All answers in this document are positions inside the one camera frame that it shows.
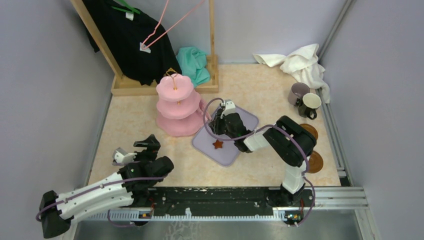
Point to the brown saucer lower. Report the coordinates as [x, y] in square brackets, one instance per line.
[315, 162]

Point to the black cream-lined mug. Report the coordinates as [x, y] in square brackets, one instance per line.
[308, 106]

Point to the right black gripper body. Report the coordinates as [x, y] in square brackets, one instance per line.
[221, 127]

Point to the black t-shirt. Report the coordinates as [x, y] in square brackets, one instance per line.
[123, 32]

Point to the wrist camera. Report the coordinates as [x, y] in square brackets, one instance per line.
[121, 157]
[228, 107]

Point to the green clothes hanger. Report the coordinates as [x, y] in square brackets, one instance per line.
[125, 7]

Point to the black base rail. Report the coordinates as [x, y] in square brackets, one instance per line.
[233, 204]

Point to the purple mug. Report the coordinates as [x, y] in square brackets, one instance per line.
[296, 92]

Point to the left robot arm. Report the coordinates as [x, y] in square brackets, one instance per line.
[126, 188]

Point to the white towel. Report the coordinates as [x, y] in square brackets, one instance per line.
[302, 64]

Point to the lavender serving tray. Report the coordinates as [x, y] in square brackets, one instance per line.
[225, 156]

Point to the brown star cookie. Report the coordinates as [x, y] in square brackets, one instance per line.
[218, 144]

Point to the pink-tipped metal tongs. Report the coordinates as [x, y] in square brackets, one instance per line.
[203, 109]

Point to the pink three-tier cake stand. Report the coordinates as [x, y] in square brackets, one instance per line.
[178, 113]

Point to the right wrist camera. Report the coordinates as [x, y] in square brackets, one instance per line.
[228, 107]

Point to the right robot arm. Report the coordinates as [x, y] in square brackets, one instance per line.
[288, 139]

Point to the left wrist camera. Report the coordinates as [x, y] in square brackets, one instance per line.
[121, 157]

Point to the brown saucer upper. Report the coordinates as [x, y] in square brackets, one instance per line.
[312, 130]

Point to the wooden clothes rack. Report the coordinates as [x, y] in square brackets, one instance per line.
[125, 86]

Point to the pink clothes hanger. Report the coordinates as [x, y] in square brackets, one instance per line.
[144, 46]

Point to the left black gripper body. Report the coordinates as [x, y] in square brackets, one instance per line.
[144, 158]

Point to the brown saucer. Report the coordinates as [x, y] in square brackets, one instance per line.
[315, 162]
[312, 130]

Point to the teal cloth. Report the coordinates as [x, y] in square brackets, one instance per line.
[193, 64]

